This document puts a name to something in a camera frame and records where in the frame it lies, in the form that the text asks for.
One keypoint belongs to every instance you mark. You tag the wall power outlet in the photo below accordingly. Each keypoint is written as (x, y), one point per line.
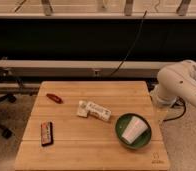
(96, 72)

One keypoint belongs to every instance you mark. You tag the green bowl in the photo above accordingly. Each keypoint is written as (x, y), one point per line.
(121, 125)

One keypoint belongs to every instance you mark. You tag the white paper cup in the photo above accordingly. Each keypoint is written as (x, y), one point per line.
(134, 129)

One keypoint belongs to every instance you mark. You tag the white rectangular box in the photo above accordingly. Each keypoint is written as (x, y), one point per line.
(86, 108)

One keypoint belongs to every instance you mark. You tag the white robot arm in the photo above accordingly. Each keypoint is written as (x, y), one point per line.
(175, 80)

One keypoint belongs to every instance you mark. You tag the wooden table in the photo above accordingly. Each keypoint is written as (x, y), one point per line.
(88, 143)

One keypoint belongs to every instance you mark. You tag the black red rectangular eraser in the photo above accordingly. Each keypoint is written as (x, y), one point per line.
(46, 133)

